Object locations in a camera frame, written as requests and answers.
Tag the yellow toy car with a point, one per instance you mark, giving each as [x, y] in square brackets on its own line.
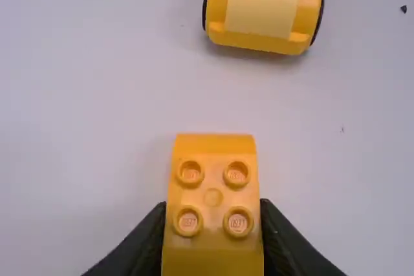
[258, 14]

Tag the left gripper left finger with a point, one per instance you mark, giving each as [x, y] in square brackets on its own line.
[142, 243]

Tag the yellow toy brick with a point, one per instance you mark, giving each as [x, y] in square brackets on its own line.
[213, 198]

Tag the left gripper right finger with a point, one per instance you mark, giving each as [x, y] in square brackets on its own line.
[284, 247]

